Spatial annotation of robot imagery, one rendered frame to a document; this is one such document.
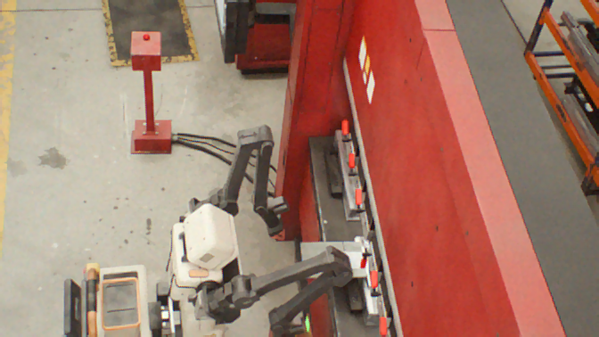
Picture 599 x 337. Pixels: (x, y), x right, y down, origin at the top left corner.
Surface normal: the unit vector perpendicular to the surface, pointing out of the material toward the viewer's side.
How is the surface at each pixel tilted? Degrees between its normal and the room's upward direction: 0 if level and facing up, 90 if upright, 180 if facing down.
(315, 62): 90
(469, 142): 0
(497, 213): 0
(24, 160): 0
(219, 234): 42
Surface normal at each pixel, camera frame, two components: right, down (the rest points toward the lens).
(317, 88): 0.10, 0.73
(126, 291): 0.10, -0.68
